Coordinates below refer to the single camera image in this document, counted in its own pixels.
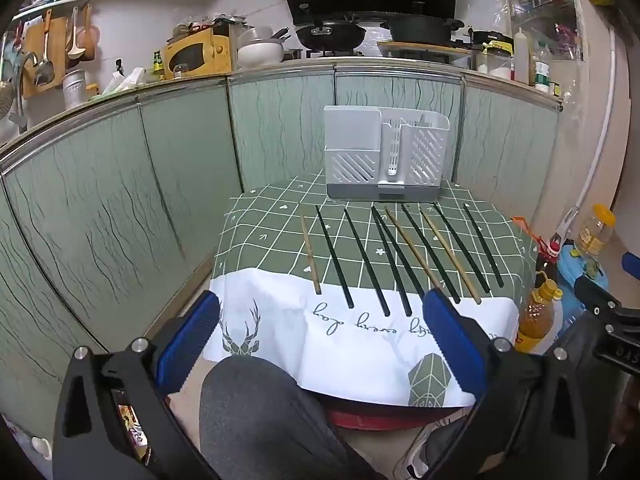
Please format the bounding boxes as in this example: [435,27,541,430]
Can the colourful packet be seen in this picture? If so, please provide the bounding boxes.
[114,392,153,466]

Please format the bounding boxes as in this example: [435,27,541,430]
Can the person's leg in grey trousers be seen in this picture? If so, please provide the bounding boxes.
[199,357,391,480]

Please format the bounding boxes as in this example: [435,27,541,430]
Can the wall shelf with packets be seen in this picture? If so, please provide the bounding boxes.
[507,0,616,66]

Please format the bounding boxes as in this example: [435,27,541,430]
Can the yellow bread box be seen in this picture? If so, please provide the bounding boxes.
[164,27,235,80]

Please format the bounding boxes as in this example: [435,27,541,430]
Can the metal clamp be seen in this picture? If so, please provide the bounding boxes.
[550,200,586,256]

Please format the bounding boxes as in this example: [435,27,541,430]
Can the person's light shoe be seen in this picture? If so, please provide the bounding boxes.
[392,422,473,480]

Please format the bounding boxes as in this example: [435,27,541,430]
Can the white pipe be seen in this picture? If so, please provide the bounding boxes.
[572,25,617,216]

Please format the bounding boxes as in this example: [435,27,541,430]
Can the metal wall rack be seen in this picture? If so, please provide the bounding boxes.
[12,0,96,21]

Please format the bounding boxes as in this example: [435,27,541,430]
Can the green checked tablecloth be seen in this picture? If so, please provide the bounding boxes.
[202,167,538,408]

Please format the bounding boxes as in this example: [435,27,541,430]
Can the white slotted utensil holder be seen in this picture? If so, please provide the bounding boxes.
[322,105,451,203]

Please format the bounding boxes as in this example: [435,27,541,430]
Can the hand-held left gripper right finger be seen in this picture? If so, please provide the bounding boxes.
[422,288,588,480]

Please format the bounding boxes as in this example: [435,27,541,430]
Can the white metal canister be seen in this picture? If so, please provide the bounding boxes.
[62,71,89,109]

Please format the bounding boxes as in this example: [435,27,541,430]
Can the red round table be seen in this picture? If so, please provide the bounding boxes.
[325,402,473,431]

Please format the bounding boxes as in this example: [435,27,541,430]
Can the yellow cooking oil bottle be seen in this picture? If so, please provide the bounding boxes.
[515,270,564,356]

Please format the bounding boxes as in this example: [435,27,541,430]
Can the clear jar with yellow lid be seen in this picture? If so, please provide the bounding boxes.
[579,204,617,257]

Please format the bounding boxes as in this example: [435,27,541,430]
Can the wooden board on counter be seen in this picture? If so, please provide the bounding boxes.
[376,41,473,59]

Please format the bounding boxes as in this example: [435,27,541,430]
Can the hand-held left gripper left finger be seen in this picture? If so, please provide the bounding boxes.
[52,290,222,480]

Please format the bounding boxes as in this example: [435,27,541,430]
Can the white plastic bag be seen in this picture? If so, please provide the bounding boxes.
[102,67,151,96]

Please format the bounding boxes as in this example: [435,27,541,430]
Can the dark bottle with red cap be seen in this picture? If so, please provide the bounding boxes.
[534,237,563,286]

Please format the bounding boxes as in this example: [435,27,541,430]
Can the white squeeze bottle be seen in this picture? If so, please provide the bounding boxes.
[513,26,532,86]

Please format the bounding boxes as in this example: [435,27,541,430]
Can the green label bottle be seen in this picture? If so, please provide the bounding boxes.
[534,45,552,92]

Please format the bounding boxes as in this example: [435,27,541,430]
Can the blue plastic box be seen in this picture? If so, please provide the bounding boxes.
[556,245,610,311]

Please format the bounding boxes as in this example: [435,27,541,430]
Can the hanging wooden cutting board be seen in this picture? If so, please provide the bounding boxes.
[22,16,69,98]

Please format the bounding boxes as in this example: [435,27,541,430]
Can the clear plastic water bottle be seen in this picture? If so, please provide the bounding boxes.
[552,305,588,346]

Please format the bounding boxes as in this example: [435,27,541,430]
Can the black cooking pot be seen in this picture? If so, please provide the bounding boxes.
[381,14,466,46]

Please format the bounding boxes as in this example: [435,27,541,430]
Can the white ceramic pot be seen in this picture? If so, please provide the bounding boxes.
[236,26,287,71]

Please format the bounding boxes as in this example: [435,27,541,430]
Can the black wok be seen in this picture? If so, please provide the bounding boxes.
[295,4,367,52]

